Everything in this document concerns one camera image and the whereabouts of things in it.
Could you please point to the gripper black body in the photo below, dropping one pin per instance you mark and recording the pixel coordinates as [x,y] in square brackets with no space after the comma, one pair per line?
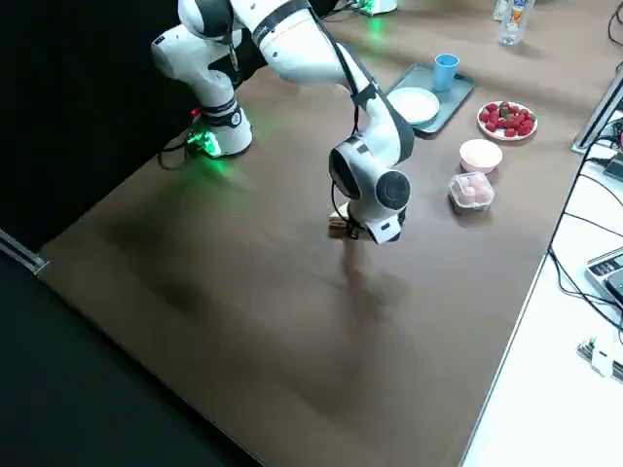
[355,231]

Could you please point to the triangular sandwich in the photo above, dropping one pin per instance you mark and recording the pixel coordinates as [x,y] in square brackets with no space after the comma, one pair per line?
[337,225]

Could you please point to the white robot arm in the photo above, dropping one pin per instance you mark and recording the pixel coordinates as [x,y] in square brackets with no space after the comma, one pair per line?
[292,48]
[384,5]

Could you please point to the white round plate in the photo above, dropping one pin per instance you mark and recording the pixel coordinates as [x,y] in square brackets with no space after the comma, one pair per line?
[418,102]

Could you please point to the grey rectangular tray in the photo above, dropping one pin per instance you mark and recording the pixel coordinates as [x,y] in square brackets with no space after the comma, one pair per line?
[457,97]

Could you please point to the blue plastic cup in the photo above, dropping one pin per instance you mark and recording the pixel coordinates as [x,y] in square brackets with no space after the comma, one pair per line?
[445,75]

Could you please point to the white plate with strawberries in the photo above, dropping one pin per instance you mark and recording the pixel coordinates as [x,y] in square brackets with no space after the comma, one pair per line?
[533,132]

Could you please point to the clear plastic egg box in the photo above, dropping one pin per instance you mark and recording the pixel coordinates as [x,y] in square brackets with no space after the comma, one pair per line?
[469,206]

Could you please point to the brown egg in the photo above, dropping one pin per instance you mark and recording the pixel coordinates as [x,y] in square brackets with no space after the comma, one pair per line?
[479,183]
[468,193]

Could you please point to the pink bowl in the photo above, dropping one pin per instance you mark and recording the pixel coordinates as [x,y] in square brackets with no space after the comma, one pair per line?
[479,155]

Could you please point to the red strawberry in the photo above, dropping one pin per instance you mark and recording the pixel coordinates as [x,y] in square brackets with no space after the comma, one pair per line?
[525,128]
[525,118]
[510,131]
[516,109]
[490,126]
[485,117]
[492,108]

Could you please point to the grey device with buttons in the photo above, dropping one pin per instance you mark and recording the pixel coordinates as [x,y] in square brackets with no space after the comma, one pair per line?
[606,270]

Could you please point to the clear bottle blue cap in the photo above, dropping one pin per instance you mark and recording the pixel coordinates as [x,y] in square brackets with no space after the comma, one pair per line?
[513,29]

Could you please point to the dark flat device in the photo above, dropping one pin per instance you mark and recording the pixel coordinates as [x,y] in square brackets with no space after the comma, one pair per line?
[615,168]

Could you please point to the white power adapter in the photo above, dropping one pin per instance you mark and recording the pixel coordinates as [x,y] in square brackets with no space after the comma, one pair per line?
[601,362]

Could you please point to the aluminium rail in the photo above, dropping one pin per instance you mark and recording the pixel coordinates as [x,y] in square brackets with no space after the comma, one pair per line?
[598,117]

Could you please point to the aluminium frame corner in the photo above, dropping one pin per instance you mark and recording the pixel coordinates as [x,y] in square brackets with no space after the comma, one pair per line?
[29,260]

